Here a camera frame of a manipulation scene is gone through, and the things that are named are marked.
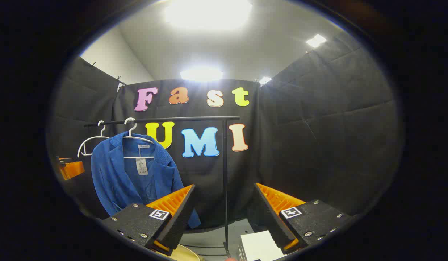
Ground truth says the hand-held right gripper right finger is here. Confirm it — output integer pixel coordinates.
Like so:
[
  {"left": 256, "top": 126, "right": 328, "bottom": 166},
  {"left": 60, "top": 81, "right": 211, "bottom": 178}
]
[{"left": 254, "top": 182, "right": 353, "bottom": 255}]

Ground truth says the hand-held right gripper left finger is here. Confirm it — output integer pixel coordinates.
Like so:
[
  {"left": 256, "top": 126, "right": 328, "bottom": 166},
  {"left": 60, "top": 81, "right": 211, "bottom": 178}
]
[{"left": 101, "top": 184, "right": 196, "bottom": 257}]

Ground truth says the cream laundry hamper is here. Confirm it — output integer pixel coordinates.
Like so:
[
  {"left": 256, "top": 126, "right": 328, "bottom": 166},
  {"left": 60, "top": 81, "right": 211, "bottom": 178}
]
[{"left": 171, "top": 244, "right": 206, "bottom": 261}]

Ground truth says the blue corduroy jacket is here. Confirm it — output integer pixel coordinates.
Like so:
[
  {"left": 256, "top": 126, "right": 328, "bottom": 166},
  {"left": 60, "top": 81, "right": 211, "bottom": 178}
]
[{"left": 91, "top": 131, "right": 201, "bottom": 229}]

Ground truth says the white clothes hanger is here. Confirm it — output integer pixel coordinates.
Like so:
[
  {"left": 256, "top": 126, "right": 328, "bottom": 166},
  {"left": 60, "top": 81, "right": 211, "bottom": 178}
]
[
  {"left": 77, "top": 120, "right": 112, "bottom": 158},
  {"left": 123, "top": 117, "right": 155, "bottom": 160}
]

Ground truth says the black clothes rack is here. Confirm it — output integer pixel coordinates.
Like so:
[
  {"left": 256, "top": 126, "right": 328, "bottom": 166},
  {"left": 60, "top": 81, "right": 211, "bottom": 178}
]
[{"left": 84, "top": 116, "right": 240, "bottom": 258}]

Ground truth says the white box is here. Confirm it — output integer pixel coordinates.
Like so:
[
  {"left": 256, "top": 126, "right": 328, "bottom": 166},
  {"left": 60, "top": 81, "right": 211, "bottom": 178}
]
[{"left": 240, "top": 230, "right": 286, "bottom": 261}]

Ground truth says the large ceiling light panel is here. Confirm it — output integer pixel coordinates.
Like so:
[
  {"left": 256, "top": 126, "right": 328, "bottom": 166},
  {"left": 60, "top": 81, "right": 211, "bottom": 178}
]
[{"left": 164, "top": 0, "right": 253, "bottom": 31}]

